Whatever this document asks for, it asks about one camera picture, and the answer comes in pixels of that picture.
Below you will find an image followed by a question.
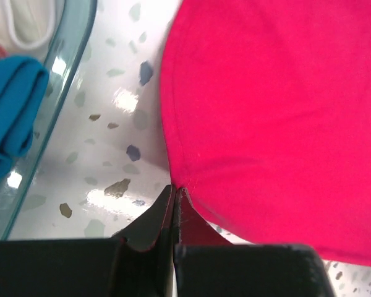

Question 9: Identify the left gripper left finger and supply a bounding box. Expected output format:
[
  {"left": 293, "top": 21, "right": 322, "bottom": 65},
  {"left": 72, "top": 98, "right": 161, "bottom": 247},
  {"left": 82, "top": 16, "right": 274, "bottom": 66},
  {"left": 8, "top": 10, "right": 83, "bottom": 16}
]
[{"left": 0, "top": 185, "right": 176, "bottom": 296}]

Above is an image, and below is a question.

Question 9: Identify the blue t shirt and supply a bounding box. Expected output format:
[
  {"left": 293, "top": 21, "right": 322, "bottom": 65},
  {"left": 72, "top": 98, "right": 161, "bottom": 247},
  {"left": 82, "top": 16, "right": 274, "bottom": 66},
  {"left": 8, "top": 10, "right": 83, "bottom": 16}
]
[{"left": 0, "top": 56, "right": 49, "bottom": 179}]

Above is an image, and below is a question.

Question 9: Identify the magenta t shirt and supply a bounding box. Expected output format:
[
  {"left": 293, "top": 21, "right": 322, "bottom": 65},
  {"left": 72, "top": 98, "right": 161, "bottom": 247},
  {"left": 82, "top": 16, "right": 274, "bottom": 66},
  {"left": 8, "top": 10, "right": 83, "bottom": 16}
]
[{"left": 160, "top": 1, "right": 371, "bottom": 266}]

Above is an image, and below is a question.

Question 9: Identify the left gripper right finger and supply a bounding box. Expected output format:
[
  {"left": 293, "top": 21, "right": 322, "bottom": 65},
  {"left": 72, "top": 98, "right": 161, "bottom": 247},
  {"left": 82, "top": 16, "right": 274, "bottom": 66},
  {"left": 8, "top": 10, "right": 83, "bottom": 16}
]
[{"left": 173, "top": 187, "right": 334, "bottom": 297}]

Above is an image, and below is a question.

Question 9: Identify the white t shirt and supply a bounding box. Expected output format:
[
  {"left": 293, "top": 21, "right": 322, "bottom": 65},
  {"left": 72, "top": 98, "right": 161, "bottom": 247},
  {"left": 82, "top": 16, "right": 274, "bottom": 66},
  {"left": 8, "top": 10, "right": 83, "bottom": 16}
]
[{"left": 0, "top": 0, "right": 65, "bottom": 62}]

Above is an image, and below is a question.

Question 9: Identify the teal plastic basket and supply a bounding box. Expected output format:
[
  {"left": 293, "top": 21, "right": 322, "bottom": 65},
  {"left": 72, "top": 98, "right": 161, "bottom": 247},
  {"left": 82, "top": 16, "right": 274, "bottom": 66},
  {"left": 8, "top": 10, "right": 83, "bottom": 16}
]
[{"left": 0, "top": 1, "right": 98, "bottom": 240}]

